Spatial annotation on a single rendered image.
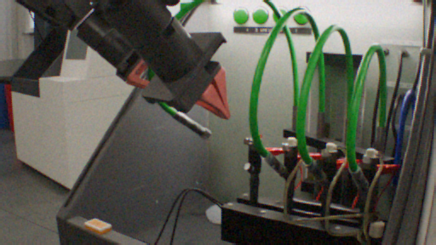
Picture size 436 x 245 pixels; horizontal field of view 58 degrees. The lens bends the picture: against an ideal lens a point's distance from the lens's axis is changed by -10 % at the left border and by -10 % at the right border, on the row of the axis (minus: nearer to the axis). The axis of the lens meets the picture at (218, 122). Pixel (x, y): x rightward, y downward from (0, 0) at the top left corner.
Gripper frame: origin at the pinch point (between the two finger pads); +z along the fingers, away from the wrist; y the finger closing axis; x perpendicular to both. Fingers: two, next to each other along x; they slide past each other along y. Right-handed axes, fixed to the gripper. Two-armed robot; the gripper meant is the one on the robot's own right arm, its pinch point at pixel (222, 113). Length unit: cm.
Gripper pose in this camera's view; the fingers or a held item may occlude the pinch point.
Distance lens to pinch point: 54.6
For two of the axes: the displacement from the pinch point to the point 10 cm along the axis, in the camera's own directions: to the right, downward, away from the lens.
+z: 5.3, 6.0, 6.0
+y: 5.3, -7.8, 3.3
